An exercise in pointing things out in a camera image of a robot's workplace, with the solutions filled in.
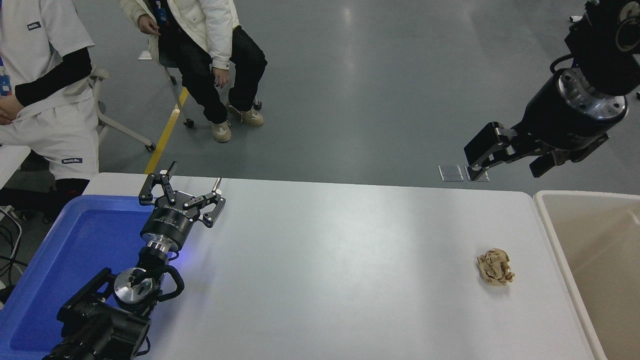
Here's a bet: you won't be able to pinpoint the blue plastic tray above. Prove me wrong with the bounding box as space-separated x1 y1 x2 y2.
0 194 161 360

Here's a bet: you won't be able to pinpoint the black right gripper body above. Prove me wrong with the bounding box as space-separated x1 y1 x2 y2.
520 72 609 151

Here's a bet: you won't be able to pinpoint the person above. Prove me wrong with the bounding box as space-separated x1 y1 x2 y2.
0 0 100 221
119 0 268 144

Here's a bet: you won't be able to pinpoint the small white side table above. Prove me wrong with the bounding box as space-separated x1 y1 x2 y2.
0 145 32 190

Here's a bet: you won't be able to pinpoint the person's right hand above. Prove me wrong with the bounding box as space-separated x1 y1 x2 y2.
137 14 162 37

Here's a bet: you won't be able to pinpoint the person's hand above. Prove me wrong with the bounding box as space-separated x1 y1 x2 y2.
0 94 24 126

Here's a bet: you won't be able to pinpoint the tan paper ball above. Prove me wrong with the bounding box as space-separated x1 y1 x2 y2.
476 248 516 286

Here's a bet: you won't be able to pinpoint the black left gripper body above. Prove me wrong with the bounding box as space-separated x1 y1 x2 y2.
139 192 201 247

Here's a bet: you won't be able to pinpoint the black and white cables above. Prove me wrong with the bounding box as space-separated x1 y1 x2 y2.
0 205 24 292

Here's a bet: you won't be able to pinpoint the large pale bin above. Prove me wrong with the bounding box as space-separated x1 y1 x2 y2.
533 190 640 360

